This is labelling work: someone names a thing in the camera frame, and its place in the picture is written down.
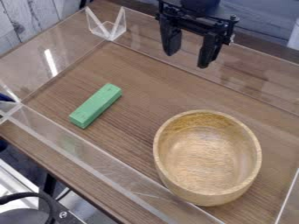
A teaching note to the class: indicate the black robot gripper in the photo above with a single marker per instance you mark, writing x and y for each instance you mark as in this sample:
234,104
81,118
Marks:
201,17

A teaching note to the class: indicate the green rectangular block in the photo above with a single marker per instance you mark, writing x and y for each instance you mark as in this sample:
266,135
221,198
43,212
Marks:
95,105

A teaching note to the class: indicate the light brown wooden bowl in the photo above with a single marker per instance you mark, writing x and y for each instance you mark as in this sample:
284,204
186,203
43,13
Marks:
208,156

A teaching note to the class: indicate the black table leg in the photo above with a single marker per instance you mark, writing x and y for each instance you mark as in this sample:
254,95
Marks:
50,185

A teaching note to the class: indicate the clear acrylic tray enclosure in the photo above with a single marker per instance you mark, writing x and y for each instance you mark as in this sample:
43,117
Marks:
109,44

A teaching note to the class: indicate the black metal bracket with screw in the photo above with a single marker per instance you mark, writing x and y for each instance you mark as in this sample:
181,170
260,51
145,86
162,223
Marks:
58,214

